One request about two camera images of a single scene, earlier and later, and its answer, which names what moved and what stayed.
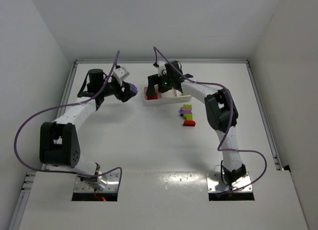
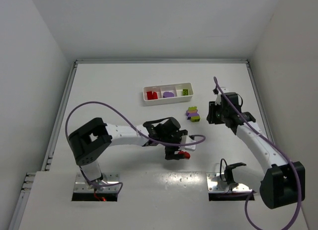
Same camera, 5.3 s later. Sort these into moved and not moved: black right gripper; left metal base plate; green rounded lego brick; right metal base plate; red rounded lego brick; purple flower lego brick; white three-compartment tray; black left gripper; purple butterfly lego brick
Moved: black right gripper; purple butterfly lego brick; purple flower lego brick; green rounded lego brick; black left gripper; red rounded lego brick
Not moved: left metal base plate; white three-compartment tray; right metal base plate
